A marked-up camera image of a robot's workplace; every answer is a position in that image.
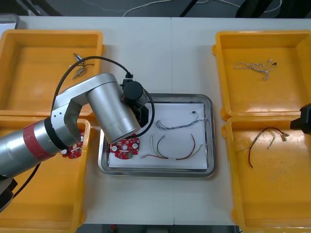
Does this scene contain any yellow-orange plastic bin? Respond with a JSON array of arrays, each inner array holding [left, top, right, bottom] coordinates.
[[0, 29, 106, 117], [221, 116, 311, 233], [211, 30, 311, 121], [0, 115, 92, 232]]

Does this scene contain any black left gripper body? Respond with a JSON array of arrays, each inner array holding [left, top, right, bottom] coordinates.
[[128, 102, 150, 128]]

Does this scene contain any steel tray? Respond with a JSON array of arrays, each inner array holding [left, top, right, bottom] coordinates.
[[98, 93, 217, 179]]

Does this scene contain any small metal solenoid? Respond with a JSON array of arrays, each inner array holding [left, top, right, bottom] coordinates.
[[70, 63, 95, 80]]

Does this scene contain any blue-white twisted wire harness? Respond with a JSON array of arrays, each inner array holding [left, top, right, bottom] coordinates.
[[156, 111, 207, 132], [233, 59, 278, 81]]

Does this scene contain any white paper sheet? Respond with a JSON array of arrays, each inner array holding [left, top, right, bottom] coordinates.
[[108, 103, 207, 170]]

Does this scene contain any black furniture base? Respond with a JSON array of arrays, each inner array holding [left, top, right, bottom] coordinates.
[[235, 0, 284, 18]]

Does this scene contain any red black green-yellow wire harness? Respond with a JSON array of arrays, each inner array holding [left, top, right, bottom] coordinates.
[[140, 133, 204, 162], [235, 126, 290, 168]]

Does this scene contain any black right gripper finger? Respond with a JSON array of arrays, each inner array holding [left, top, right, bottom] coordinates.
[[290, 118, 311, 134], [300, 103, 311, 119]]

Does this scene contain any round red circuit board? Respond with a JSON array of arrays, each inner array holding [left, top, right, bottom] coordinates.
[[60, 131, 86, 160], [109, 137, 142, 161]]

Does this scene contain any grey metal tray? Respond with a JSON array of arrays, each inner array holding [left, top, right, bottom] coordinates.
[[0, 14, 20, 33]]

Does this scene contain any white cable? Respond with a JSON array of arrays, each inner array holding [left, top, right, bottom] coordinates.
[[122, 0, 212, 17]]

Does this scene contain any black furniture leg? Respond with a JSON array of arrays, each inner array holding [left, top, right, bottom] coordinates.
[[178, 0, 199, 17]]

